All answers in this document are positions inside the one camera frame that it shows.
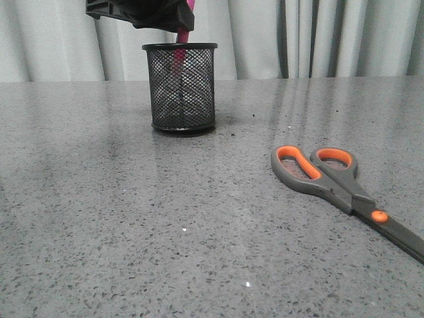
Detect grey curtain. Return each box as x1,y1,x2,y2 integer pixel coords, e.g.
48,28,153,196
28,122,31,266
1,1,423,82

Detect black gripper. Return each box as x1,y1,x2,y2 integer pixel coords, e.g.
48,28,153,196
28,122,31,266
85,0,195,32

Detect grey orange scissors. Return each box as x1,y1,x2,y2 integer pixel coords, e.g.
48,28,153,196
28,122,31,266
271,145,423,263

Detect pink marker pen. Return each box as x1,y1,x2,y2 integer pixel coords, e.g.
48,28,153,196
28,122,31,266
174,0,195,76

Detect black mesh pen holder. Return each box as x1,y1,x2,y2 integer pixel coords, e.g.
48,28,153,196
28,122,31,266
142,42,218,133

